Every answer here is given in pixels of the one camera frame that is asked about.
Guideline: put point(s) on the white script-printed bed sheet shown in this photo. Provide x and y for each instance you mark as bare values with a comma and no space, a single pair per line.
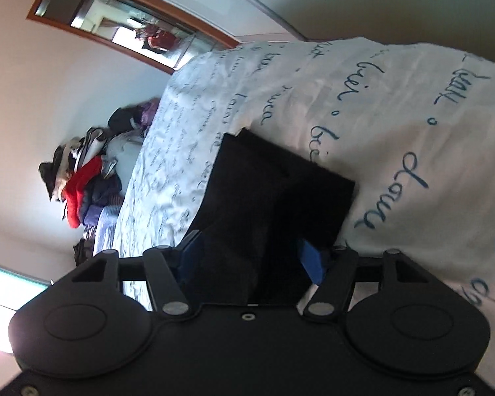
396,132

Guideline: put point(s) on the red hanging cloth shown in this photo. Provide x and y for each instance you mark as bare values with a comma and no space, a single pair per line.
159,38

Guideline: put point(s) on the black bag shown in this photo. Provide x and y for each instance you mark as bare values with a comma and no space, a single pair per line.
82,251

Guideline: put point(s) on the wooden door frame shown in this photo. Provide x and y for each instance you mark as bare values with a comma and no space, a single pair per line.
214,33

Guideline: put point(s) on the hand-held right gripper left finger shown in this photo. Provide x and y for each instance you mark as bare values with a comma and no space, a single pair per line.
189,260

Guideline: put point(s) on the purple cloth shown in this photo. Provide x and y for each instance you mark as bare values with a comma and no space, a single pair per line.
150,112

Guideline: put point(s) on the dark blue jacket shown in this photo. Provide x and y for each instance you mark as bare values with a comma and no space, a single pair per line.
103,198

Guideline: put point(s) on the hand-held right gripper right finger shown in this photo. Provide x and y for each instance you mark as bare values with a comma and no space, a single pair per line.
313,262

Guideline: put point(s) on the black fur-trimmed coat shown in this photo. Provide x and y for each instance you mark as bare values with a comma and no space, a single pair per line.
53,173

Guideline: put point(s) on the black pants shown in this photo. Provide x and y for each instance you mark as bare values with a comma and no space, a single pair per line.
251,198

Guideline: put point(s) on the red padded jacket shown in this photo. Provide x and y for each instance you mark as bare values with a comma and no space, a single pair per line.
80,192

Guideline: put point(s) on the window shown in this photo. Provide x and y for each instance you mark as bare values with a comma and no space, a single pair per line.
8,293

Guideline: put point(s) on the light blue quilt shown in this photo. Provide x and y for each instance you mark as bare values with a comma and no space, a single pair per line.
107,227

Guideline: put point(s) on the grey white bundle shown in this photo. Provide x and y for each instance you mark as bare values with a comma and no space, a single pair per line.
123,152

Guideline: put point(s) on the black garment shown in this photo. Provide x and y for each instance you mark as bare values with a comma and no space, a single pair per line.
123,117

